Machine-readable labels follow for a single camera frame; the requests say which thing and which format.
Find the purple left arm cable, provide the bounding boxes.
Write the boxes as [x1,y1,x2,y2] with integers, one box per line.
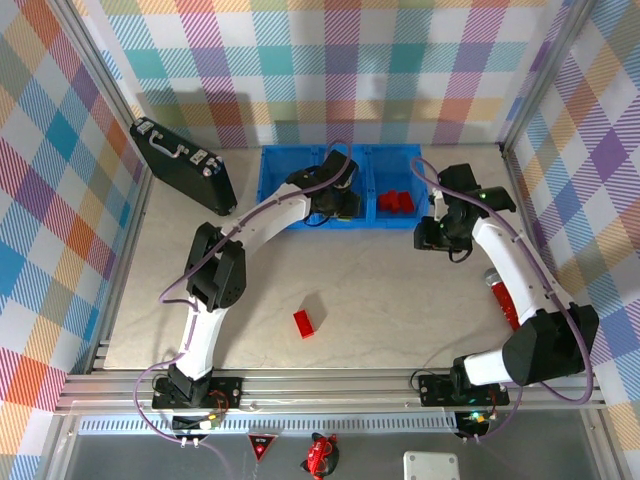
[135,141,357,480]

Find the white slotted cable duct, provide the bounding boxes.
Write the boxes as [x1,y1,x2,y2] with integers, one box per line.
[79,418,459,435]

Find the red glitter microphone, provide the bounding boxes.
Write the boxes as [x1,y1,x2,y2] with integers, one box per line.
[482,268,524,331]

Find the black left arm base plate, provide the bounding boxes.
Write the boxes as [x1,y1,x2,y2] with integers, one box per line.
[152,377,244,409]

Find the aluminium frame post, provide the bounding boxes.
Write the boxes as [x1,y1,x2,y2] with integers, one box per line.
[62,0,154,174]
[499,0,599,151]

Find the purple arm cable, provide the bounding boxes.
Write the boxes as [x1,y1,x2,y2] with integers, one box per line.
[135,141,357,480]
[409,157,599,444]

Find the black briefcase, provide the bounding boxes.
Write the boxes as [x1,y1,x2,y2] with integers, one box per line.
[129,117,239,217]

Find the red and black toy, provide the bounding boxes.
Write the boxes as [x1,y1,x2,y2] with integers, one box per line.
[299,432,342,476]

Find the aluminium side rail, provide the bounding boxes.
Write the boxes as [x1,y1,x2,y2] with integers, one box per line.
[87,167,154,374]
[501,147,599,374]

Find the blue three-compartment bin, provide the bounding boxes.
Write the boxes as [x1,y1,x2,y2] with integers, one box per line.
[258,143,431,232]

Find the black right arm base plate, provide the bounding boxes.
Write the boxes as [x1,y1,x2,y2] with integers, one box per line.
[418,373,510,406]

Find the small right circuit board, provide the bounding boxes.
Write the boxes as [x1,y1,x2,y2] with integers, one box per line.
[457,408,501,432]

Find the red triangle emblem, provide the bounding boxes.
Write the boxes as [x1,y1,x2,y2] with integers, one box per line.
[247,433,276,464]

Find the small circuit board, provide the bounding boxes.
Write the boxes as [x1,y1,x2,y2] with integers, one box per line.
[172,412,224,432]
[457,408,501,432]

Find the aluminium front rail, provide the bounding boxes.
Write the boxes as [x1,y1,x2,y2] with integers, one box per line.
[54,368,606,415]

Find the small left circuit board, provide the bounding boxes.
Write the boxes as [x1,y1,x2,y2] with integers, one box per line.
[172,412,224,432]

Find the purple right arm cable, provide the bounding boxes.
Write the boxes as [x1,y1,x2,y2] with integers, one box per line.
[409,157,599,444]

